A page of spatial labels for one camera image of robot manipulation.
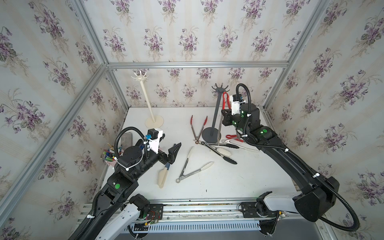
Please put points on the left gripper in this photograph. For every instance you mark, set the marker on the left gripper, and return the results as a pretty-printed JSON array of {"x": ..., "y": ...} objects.
[{"x": 170, "y": 157}]

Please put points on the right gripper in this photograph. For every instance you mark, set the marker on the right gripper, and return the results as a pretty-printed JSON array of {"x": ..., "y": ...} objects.
[{"x": 228, "y": 116}]

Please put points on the red handled steel tongs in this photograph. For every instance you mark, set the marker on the red handled steel tongs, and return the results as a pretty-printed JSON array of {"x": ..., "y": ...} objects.
[{"x": 225, "y": 104}]

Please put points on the black steel tongs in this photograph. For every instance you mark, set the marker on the black steel tongs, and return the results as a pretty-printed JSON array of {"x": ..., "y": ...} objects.
[{"x": 213, "y": 149}]

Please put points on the dark grey utensil rack stand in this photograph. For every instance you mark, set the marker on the dark grey utensil rack stand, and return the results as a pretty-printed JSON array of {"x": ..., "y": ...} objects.
[{"x": 211, "y": 134}]

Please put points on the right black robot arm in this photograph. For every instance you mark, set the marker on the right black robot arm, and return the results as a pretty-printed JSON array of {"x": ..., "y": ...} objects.
[{"x": 317, "y": 193}]

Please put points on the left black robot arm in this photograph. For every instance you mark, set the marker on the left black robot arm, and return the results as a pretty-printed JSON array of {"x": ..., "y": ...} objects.
[{"x": 114, "y": 207}]

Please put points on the cream utensil rack stand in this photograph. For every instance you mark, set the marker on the cream utensil rack stand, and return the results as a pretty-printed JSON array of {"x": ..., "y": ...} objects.
[{"x": 153, "y": 121}]

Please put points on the white tipped tongs at right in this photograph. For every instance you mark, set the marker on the white tipped tongs at right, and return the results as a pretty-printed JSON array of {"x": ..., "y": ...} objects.
[{"x": 237, "y": 146}]

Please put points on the cream tipped steel tongs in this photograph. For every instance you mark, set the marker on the cream tipped steel tongs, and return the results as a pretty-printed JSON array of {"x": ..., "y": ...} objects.
[{"x": 185, "y": 174}]

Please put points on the grey whiteboard eraser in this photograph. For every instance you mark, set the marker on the grey whiteboard eraser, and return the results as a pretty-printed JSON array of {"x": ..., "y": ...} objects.
[{"x": 127, "y": 140}]

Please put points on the pink cup of pens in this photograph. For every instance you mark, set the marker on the pink cup of pens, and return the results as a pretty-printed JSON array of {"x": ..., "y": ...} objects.
[{"x": 108, "y": 155}]

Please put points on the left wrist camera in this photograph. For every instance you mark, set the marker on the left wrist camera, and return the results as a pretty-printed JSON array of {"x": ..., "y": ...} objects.
[{"x": 153, "y": 139}]

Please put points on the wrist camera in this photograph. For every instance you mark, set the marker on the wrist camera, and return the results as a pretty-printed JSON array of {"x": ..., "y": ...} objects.
[
  {"x": 236, "y": 101},
  {"x": 153, "y": 139}
]

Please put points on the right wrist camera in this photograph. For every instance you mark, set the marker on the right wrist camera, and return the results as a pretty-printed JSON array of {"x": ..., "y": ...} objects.
[{"x": 236, "y": 101}]

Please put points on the red handled tongs at right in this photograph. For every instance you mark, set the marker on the red handled tongs at right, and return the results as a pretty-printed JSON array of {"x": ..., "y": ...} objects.
[{"x": 234, "y": 137}]

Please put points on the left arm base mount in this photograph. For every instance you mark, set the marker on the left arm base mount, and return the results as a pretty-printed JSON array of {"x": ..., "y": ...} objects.
[{"x": 147, "y": 214}]

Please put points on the aluminium front rail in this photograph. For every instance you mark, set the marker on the aluminium front rail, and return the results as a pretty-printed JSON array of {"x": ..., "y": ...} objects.
[{"x": 179, "y": 210}]

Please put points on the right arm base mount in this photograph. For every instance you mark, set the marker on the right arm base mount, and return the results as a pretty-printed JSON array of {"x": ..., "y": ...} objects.
[{"x": 259, "y": 209}]

